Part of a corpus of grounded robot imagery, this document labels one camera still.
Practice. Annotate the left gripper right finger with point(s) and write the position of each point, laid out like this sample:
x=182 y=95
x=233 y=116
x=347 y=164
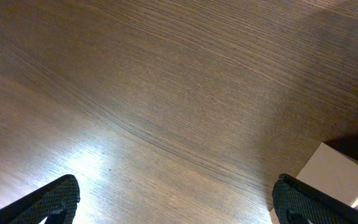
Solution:
x=296 y=202

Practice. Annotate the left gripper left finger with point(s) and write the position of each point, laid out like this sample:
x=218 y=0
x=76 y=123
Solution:
x=55 y=202

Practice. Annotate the cardboard box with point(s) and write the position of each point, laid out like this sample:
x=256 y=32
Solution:
x=332 y=173

